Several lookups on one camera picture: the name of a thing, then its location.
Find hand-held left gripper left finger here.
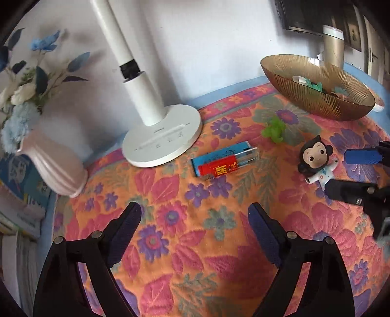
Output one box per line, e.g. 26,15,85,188
33,201,143,317

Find row of upright books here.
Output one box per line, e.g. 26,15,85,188
0,152,57,238

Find blue and white artificial flowers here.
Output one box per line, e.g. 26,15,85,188
0,28,91,153

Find black wall television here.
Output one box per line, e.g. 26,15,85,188
274,0,360,37

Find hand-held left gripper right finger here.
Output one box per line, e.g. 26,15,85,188
247,203,355,317

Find green toy frog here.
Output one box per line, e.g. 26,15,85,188
261,117,288,144

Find white ribbed vase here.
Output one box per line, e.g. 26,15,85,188
14,128,89,198

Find monkey figurine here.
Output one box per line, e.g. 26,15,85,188
297,135,340,188

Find amber ribbed glass bowl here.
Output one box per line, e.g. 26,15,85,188
260,54,376,122

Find pack of pens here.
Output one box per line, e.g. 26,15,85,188
191,142,250,177

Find gold cylinder with white cap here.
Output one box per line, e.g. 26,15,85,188
322,25,345,69

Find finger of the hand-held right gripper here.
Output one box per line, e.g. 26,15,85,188
327,179,390,208
344,146,390,167

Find white door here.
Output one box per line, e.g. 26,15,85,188
362,15,390,83

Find floral quilted tablecloth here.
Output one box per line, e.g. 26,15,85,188
52,82,390,317

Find white desk lamp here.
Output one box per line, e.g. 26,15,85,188
90,0,204,168

